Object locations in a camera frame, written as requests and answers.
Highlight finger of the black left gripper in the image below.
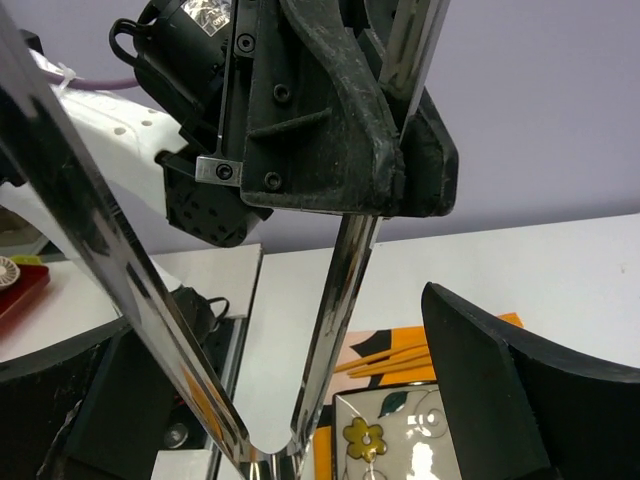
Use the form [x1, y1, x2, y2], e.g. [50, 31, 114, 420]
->
[387, 90, 459, 217]

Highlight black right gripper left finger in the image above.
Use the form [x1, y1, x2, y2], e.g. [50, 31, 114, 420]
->
[1, 320, 174, 479]

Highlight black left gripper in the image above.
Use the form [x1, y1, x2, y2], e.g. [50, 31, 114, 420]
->
[109, 1, 403, 247]

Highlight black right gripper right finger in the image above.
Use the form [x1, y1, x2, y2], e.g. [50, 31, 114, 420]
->
[422, 283, 639, 479]

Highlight stainless steel tongs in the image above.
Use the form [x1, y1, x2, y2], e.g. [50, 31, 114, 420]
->
[0, 0, 451, 480]

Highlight white floral square plate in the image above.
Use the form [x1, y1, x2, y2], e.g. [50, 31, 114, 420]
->
[331, 382, 461, 480]

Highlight yellow wooden knife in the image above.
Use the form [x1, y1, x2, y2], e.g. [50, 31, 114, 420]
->
[334, 343, 428, 373]

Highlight red tray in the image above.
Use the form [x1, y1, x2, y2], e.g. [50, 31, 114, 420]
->
[1, 264, 50, 327]

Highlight orange patterned placemat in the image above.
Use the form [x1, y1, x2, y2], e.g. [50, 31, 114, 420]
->
[312, 312, 525, 480]

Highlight black power strip with cable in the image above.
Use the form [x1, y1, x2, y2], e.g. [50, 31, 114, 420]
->
[163, 287, 235, 450]

